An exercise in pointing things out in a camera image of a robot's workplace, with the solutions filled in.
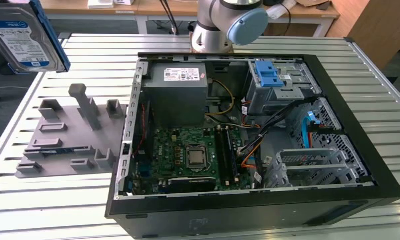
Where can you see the plain white box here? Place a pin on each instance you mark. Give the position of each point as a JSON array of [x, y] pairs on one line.
[[101, 4]]

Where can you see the blue plastic drive latch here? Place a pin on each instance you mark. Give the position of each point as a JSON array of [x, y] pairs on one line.
[[267, 75]]

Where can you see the white box with print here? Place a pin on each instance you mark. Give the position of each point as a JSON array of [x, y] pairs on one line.
[[125, 2]]

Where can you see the wooden cabinet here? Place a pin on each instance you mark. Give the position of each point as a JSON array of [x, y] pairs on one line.
[[381, 30]]

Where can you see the grey parts rack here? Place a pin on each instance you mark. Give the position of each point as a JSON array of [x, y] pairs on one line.
[[70, 140]]

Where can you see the green motherboard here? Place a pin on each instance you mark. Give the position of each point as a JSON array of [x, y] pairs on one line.
[[174, 155]]

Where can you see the black PC case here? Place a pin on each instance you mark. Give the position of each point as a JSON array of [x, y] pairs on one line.
[[221, 220]]

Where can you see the black graphics card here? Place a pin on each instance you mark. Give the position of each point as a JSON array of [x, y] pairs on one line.
[[191, 185]]

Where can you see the light wooden desk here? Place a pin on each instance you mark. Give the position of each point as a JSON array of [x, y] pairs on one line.
[[74, 7], [307, 12]]

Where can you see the hard disk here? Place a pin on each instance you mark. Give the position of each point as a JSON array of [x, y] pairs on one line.
[[21, 37]]

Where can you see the metal optical drive cage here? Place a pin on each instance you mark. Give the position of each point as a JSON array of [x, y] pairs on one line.
[[287, 95]]

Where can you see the CPU socket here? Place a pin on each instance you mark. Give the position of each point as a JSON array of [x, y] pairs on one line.
[[197, 170]]

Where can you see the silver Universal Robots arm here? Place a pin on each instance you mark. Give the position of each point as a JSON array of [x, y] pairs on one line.
[[210, 37]]

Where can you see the silver CPU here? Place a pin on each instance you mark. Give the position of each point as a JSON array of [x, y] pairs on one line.
[[197, 157]]

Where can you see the brown cardboard box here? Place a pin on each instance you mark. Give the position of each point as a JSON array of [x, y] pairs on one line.
[[309, 3]]

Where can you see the grey power supply unit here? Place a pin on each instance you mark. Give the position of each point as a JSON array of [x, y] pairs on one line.
[[177, 105]]

